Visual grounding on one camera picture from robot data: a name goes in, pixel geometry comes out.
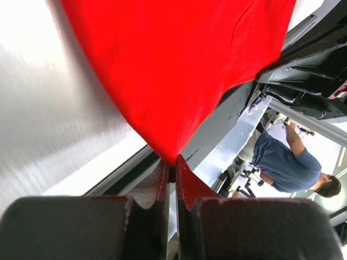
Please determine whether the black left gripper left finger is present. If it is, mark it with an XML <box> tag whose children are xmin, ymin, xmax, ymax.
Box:
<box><xmin>1</xmin><ymin>161</ymin><xmax>170</xmax><ymax>259</ymax></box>

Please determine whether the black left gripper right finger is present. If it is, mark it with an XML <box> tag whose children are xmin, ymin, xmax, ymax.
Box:
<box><xmin>175</xmin><ymin>156</ymin><xmax>343</xmax><ymax>259</ymax></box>

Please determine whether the red t shirt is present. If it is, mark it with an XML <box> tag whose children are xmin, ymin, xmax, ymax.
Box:
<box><xmin>61</xmin><ymin>0</ymin><xmax>295</xmax><ymax>165</ymax></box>

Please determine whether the person in blue shirt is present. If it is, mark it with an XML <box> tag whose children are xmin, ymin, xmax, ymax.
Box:
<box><xmin>236</xmin><ymin>122</ymin><xmax>342</xmax><ymax>198</ymax></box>

